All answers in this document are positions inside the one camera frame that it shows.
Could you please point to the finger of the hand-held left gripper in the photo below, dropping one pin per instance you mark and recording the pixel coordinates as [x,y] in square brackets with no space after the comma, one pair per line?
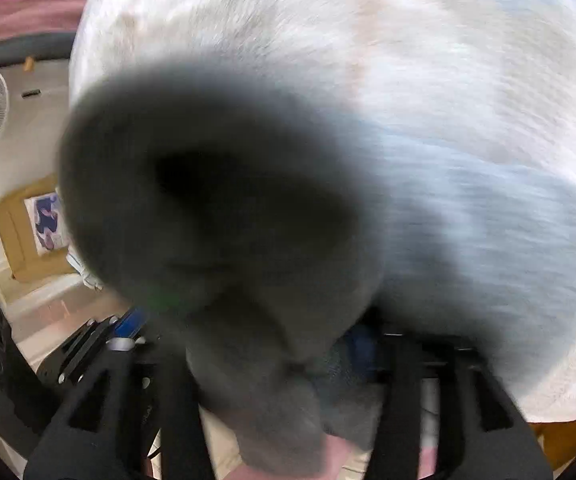
[128,322]

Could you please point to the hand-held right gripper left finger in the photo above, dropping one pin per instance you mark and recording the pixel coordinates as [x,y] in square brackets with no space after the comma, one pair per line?
[178,410]

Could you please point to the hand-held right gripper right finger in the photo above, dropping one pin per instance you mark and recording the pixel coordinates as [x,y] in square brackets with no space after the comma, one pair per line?
[365,352]

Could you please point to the maroon cloth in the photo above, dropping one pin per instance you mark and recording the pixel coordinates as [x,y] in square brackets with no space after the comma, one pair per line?
[28,15]

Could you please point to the person's pink clothing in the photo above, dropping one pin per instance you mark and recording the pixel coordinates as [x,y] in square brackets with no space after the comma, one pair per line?
[335,462]

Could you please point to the grey hoodie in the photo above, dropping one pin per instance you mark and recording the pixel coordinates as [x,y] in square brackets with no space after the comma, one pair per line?
[218,185]

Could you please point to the blue and white printed sheet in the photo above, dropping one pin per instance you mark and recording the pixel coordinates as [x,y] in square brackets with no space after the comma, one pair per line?
[48,225]

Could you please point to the white crumpled cloth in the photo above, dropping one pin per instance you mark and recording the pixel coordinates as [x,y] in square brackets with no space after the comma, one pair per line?
[84,272]

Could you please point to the brown cardboard box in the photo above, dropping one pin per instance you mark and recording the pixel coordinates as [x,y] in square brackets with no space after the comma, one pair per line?
[13,245]

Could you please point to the bed with printed sheet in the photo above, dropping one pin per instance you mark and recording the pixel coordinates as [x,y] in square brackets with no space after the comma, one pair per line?
[318,20]

